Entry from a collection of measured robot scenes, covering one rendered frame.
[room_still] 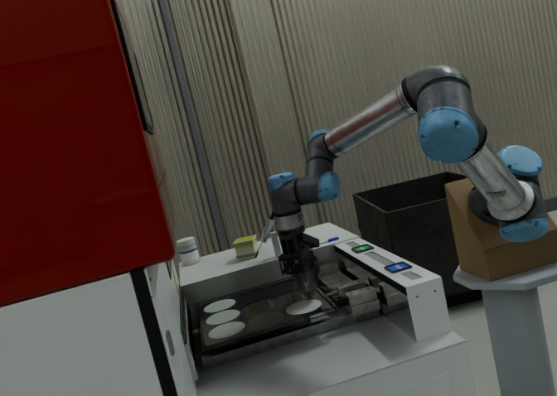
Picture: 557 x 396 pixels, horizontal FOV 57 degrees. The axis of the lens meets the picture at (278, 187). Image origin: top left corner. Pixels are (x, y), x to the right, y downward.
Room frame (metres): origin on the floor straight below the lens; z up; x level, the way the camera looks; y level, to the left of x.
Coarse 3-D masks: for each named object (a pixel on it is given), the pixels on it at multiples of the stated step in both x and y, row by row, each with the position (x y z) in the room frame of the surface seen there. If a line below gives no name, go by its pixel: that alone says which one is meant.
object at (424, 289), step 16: (352, 240) 1.69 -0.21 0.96; (368, 256) 1.48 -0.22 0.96; (384, 256) 1.43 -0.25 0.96; (384, 272) 1.30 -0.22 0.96; (400, 272) 1.27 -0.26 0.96; (416, 272) 1.24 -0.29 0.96; (416, 288) 1.16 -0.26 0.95; (432, 288) 1.16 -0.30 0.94; (416, 304) 1.16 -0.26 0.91; (432, 304) 1.16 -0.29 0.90; (416, 320) 1.15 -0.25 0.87; (432, 320) 1.16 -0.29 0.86; (448, 320) 1.17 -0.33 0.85; (416, 336) 1.15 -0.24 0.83; (432, 336) 1.16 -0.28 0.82
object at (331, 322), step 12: (348, 312) 1.35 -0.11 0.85; (372, 312) 1.36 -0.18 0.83; (312, 324) 1.33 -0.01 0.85; (324, 324) 1.33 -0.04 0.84; (336, 324) 1.34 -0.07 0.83; (348, 324) 1.34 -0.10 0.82; (276, 336) 1.31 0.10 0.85; (288, 336) 1.31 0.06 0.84; (300, 336) 1.32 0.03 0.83; (240, 348) 1.29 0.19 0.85; (252, 348) 1.29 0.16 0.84; (264, 348) 1.30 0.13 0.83; (204, 360) 1.27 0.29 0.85; (216, 360) 1.28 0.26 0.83; (228, 360) 1.28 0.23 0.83
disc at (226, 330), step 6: (228, 324) 1.34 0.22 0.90; (234, 324) 1.33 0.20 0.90; (240, 324) 1.32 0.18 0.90; (216, 330) 1.32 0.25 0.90; (222, 330) 1.31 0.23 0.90; (228, 330) 1.30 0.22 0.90; (234, 330) 1.29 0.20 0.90; (240, 330) 1.28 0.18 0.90; (210, 336) 1.28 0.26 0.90; (216, 336) 1.27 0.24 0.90; (222, 336) 1.26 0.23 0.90
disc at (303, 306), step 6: (306, 300) 1.39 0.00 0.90; (312, 300) 1.38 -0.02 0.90; (294, 306) 1.37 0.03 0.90; (300, 306) 1.35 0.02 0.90; (306, 306) 1.34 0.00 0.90; (312, 306) 1.33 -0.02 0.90; (318, 306) 1.32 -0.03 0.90; (288, 312) 1.33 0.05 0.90; (294, 312) 1.32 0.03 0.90; (300, 312) 1.31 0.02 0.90; (306, 312) 1.30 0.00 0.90
